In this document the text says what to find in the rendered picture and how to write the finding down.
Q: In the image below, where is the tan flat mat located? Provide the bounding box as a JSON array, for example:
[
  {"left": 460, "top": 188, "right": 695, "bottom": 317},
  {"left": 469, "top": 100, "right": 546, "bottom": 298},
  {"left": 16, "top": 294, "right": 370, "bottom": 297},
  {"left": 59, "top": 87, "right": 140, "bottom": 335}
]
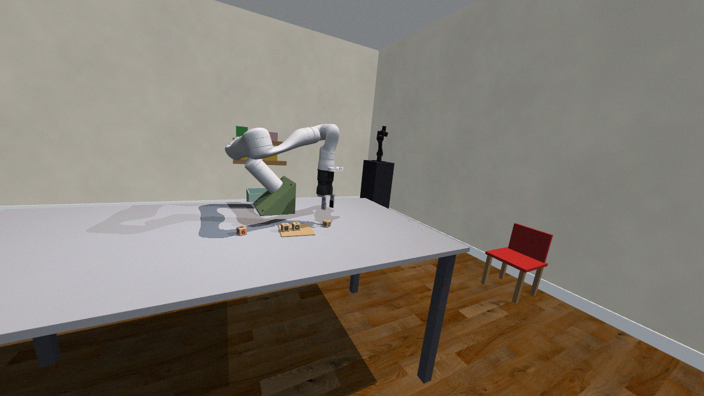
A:
[{"left": 278, "top": 223, "right": 315, "bottom": 237}]

